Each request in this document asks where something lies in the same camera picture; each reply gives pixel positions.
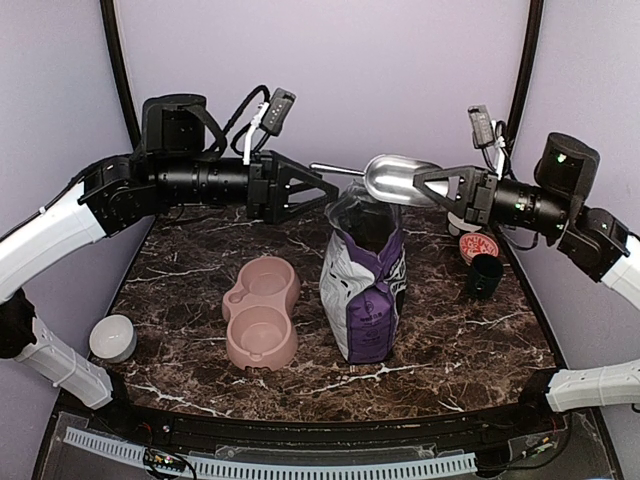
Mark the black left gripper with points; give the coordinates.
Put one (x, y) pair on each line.
(272, 168)

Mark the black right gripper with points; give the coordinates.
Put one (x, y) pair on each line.
(479, 183)

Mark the silver metal scoop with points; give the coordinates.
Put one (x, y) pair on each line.
(388, 178)

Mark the purple white pet food bag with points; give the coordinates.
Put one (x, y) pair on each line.
(364, 276)

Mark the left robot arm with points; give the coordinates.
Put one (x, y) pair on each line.
(110, 196)

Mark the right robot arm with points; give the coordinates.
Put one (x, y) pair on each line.
(595, 241)

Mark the pink double pet bowl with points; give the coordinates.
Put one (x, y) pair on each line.
(258, 310)

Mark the black white dotted cup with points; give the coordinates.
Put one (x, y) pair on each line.
(458, 227)

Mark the red patterned bowl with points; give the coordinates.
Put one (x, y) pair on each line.
(474, 243)

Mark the dark green cup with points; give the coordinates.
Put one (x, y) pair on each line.
(485, 274)

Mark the white grey ceramic bowl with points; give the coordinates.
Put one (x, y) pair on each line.
(113, 339)

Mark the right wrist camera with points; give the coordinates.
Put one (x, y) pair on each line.
(563, 165)

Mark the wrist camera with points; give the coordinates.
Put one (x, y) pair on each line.
(177, 125)
(563, 165)

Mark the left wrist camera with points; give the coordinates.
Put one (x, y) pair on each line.
(177, 125)

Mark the black front table rail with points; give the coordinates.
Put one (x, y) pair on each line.
(486, 429)

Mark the black left frame post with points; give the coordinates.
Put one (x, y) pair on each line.
(119, 70)

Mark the grey slotted cable duct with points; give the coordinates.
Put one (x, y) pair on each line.
(245, 463)

